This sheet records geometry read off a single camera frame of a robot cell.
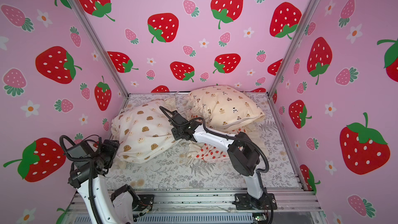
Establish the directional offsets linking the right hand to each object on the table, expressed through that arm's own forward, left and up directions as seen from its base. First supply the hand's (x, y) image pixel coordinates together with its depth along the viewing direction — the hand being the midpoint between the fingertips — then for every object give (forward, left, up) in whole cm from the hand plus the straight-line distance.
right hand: (174, 131), depth 86 cm
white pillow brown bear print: (0, +18, -1) cm, 18 cm away
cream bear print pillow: (+14, -28, +7) cm, 32 cm away
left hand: (-14, +25, +7) cm, 29 cm away
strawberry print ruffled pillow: (-7, -25, -9) cm, 28 cm away
